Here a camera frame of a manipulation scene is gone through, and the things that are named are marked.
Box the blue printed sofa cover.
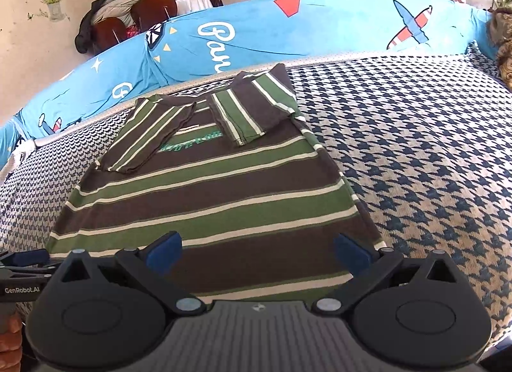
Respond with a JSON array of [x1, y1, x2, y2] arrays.
[[0, 0, 494, 169]]

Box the green brown striped t-shirt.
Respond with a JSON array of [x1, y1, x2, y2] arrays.
[[45, 63, 387, 305]]

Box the person's left hand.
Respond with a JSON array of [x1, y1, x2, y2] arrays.
[[0, 314, 22, 362]]

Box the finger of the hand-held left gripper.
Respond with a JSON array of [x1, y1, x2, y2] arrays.
[[0, 249, 51, 269], [0, 265, 57, 280]]

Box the pile of coats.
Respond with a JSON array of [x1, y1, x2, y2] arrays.
[[75, 0, 150, 54]]

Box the table with white tablecloth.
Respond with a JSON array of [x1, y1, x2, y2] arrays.
[[175, 0, 213, 17]]

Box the brown patterned cloth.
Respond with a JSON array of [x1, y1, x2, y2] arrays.
[[486, 12, 512, 89]]

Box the houndstooth sofa mat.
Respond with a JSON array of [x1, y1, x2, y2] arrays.
[[0, 42, 512, 357]]

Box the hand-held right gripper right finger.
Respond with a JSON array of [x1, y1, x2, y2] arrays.
[[313, 233, 467, 315]]

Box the brown wooden chair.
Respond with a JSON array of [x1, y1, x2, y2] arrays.
[[131, 0, 178, 33], [91, 17, 126, 53]]

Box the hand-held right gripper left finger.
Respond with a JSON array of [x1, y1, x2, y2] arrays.
[[52, 231, 206, 315]]

